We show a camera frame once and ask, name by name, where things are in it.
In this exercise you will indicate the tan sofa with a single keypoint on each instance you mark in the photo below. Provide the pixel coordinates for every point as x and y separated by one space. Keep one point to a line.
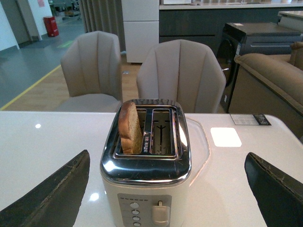
271 84

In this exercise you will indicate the beige curtain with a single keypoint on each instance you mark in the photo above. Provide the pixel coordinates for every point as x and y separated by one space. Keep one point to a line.
103 15

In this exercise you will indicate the beige chair right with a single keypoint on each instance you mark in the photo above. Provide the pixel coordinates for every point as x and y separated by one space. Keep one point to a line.
183 71

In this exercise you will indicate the beige chair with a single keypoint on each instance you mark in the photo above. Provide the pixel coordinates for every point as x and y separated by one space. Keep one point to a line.
92 70
183 71

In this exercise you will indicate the black washing machine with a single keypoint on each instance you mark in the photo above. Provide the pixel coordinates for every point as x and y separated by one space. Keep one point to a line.
244 38

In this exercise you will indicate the dark grey kitchen counter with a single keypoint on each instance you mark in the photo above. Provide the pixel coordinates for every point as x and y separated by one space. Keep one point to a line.
203 20

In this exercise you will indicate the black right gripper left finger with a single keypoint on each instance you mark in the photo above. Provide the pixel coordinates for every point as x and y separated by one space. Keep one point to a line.
55 202

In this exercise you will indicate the clear hexagonal table mat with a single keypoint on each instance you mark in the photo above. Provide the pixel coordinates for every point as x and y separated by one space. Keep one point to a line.
200 150

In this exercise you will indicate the toasted bread slice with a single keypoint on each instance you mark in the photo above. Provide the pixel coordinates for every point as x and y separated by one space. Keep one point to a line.
129 129

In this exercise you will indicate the black and white label card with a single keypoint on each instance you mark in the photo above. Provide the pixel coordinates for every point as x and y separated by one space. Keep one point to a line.
250 119

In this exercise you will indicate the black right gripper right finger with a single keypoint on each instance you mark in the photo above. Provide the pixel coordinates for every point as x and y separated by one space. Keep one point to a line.
279 196

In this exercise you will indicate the red fire extinguisher box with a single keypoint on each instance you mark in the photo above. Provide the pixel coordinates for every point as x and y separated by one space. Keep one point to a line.
51 26

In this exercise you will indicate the beige chair left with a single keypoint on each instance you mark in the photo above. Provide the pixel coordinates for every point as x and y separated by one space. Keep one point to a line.
92 70

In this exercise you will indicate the white refrigerator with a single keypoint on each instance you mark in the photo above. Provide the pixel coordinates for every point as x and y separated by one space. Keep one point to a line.
141 28

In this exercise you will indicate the white chrome two-slot toaster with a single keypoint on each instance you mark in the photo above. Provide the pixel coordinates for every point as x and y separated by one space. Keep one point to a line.
149 189

